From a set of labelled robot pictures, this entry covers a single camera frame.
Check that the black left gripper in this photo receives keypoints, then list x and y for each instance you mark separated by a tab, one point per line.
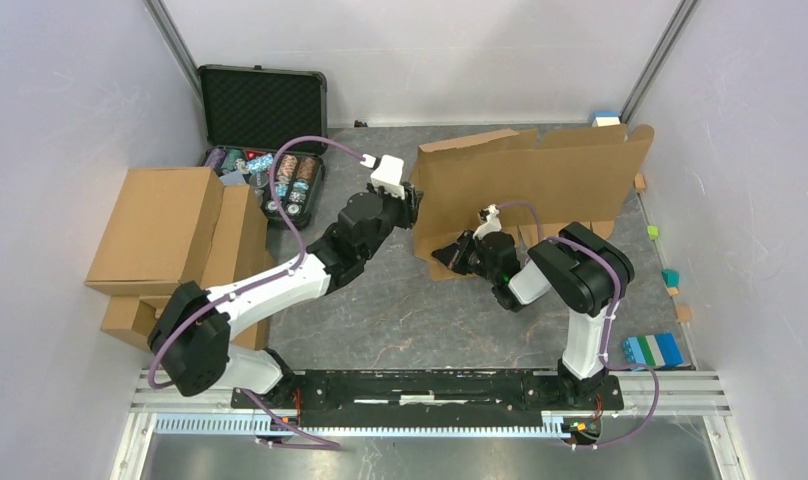
408	207

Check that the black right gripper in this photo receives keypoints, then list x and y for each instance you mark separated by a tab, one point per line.
453	254

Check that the brown cardboard box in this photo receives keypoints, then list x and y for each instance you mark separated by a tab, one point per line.
550	180

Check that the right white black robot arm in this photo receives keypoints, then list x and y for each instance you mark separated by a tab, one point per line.
587	273

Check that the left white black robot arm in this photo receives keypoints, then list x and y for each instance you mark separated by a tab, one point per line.
192	340

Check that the leaning folded cardboard box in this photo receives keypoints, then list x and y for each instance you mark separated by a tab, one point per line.
238	248

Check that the large folded cardboard box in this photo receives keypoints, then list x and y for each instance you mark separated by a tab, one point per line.
159	232

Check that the black poker chip case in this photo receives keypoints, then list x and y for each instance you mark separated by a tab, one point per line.
250	113

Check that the orange wooden block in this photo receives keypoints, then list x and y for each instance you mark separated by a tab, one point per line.
640	185

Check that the blue white toy block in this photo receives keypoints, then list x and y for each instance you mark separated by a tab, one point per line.
605	118

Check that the teal small block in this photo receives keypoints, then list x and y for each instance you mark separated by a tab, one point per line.
670	277

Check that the blue green striped block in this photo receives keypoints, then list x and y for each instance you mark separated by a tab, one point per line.
659	351

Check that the tan wooden block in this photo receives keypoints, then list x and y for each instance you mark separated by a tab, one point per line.
683	313

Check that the lower stacked cardboard boxes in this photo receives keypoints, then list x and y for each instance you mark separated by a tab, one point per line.
131	320

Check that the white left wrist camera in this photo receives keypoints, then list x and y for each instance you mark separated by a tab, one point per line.
387	174

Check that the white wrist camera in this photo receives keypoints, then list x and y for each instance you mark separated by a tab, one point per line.
387	174
489	222

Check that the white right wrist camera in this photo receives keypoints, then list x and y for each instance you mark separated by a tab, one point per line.
489	222

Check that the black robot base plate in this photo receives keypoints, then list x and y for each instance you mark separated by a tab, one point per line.
429	398

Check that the aluminium frame rail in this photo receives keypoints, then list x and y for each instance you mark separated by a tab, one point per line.
676	395

